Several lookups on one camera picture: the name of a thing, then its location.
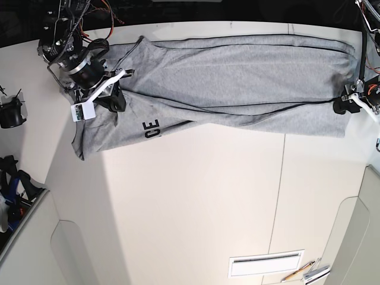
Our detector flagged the grey T-shirt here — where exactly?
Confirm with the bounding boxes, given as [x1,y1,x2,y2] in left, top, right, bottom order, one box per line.
[72,34,357,160]

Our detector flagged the yellow pencil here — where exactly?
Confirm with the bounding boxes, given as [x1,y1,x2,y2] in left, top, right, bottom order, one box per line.
[281,261,316,283]

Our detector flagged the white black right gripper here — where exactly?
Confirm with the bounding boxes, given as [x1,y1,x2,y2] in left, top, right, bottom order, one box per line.
[78,68,135,112]

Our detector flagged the white paper label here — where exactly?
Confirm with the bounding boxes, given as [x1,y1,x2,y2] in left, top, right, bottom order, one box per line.
[228,249,305,278]

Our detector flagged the black cup holder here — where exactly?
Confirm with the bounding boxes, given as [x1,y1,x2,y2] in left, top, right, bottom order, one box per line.
[1,86,27,129]

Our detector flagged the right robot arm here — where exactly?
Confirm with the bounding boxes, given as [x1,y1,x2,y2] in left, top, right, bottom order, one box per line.
[37,1,118,103]

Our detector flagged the black blue tool pile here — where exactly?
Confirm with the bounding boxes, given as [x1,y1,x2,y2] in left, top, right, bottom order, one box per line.
[1,156,45,233]

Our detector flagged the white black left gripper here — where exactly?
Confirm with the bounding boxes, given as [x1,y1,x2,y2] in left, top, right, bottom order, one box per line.
[332,80,379,123]

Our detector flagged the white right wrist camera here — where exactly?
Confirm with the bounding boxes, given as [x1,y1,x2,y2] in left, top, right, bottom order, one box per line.
[71,101,96,122]

